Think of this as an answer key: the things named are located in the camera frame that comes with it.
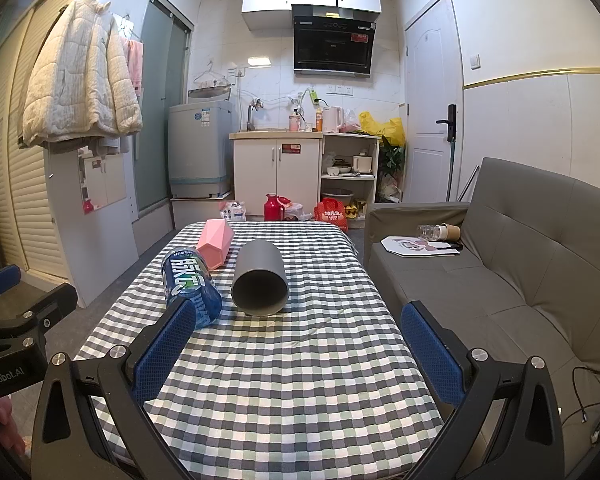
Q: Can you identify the grey cup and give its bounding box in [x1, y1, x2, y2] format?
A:
[231, 240, 290, 318]

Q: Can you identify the checked tablecloth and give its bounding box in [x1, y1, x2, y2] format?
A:
[72, 220, 461, 480]

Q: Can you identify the pink towel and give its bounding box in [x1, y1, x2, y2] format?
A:
[125, 39, 145, 92]

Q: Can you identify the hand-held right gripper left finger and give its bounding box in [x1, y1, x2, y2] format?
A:
[30, 297, 200, 480]

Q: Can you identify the grey sofa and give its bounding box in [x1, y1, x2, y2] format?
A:
[365, 156, 600, 480]

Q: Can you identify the frosted glass door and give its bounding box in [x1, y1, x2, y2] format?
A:
[137, 0, 193, 211]

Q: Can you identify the white door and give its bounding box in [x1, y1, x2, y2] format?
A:
[404, 0, 465, 203]

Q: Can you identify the person's left hand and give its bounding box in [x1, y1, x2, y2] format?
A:
[0, 395, 29, 461]

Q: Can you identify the white open shelf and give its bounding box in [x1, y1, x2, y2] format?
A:
[321, 132, 382, 218]

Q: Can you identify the metal faucet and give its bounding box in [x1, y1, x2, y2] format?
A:
[247, 100, 265, 132]

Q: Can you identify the mop pole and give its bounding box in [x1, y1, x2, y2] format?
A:
[447, 137, 456, 201]

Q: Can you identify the yellow plastic bag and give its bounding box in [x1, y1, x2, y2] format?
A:
[358, 111, 406, 147]

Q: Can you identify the black door handle lock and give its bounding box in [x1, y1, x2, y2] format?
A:
[436, 104, 457, 141]

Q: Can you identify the metal basin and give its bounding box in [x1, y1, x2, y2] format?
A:
[188, 86, 232, 100]

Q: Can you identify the slatted wardrobe door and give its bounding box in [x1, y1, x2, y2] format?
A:
[0, 0, 81, 281]

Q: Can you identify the red plastic bag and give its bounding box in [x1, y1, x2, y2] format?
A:
[314, 198, 349, 233]

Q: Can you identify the white sink cabinet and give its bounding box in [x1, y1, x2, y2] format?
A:
[230, 131, 325, 211]

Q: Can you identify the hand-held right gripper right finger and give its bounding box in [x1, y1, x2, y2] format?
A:
[400, 300, 566, 480]

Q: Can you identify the red thermos jug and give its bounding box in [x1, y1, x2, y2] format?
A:
[264, 193, 286, 222]

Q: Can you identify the black cable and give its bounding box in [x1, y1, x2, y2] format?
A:
[560, 367, 600, 446]

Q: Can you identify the printed paper board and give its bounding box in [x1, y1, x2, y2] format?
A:
[381, 235, 460, 257]

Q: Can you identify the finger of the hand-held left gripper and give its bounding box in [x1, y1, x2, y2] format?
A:
[0, 282, 79, 356]
[0, 264, 23, 304]

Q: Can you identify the clothes hanger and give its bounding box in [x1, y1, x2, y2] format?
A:
[194, 61, 231, 86]

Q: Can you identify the white electric kettle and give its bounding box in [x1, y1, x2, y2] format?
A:
[322, 105, 344, 133]

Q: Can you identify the pink faceted cup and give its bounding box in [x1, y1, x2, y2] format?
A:
[196, 218, 236, 272]

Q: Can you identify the white padded jacket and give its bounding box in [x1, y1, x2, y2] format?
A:
[19, 0, 144, 147]

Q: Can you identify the black range hood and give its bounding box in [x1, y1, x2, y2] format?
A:
[292, 4, 378, 79]

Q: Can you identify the green plant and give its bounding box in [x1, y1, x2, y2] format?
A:
[380, 135, 406, 181]

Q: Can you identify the white cabinet panel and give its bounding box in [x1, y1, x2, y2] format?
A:
[47, 135, 141, 308]

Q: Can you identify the grey washing machine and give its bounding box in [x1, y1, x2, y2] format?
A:
[168, 100, 235, 199]

